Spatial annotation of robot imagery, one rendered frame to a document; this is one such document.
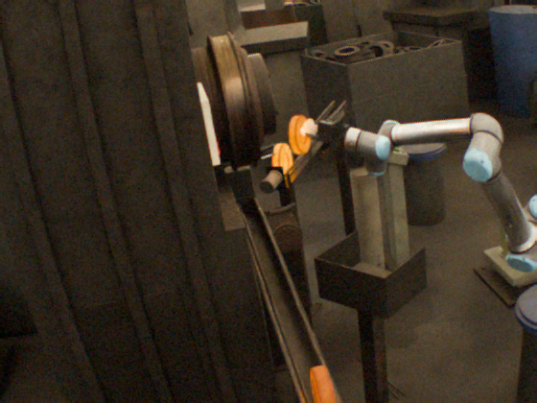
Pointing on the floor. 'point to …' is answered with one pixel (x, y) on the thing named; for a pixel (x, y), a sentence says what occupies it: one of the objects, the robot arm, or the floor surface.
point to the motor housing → (291, 252)
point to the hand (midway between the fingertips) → (299, 130)
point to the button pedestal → (396, 210)
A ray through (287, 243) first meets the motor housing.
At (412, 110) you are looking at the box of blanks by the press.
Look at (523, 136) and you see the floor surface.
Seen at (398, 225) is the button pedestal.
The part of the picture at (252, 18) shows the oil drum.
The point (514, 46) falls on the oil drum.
